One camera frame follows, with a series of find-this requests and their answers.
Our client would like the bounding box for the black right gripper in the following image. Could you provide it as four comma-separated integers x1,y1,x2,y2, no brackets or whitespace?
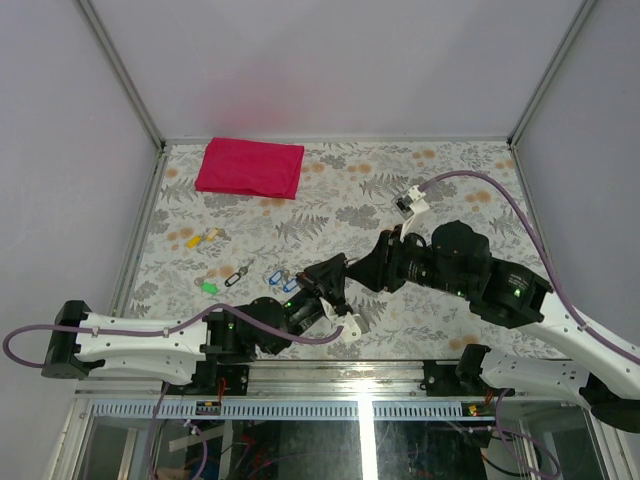
343,224,471,298

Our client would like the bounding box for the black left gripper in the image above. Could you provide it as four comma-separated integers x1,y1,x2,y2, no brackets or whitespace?
271,256,350,359

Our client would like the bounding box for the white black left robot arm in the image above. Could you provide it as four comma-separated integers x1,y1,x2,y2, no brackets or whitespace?
41,254,352,395

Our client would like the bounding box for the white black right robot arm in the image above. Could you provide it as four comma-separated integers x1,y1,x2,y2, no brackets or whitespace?
347,221,639,433

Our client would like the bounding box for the blue tagged key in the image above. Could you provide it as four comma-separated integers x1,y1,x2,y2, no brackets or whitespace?
268,269,289,285
282,278,298,293

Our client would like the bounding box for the black tagged key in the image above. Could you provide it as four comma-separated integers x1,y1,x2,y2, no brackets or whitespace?
224,259,254,288

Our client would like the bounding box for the yellow tagged key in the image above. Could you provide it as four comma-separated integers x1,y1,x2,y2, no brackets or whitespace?
186,236,201,249
205,228,220,242

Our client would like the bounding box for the green tagged key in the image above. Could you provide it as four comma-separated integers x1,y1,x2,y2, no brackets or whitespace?
194,276,219,295

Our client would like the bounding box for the folded pink cloth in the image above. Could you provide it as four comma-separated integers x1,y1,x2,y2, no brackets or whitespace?
194,138,305,200

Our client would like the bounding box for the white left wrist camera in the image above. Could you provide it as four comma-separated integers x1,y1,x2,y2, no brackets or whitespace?
320,299,370,344

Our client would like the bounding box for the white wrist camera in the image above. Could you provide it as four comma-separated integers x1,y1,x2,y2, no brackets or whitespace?
393,185,430,240
320,299,370,344

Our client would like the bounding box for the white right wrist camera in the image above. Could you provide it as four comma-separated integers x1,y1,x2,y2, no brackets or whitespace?
393,185,430,240

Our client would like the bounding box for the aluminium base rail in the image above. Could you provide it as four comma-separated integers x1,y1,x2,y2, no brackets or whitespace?
74,358,501,401

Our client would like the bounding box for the white slotted cable duct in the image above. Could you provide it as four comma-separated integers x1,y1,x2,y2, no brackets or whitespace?
92,399,493,421

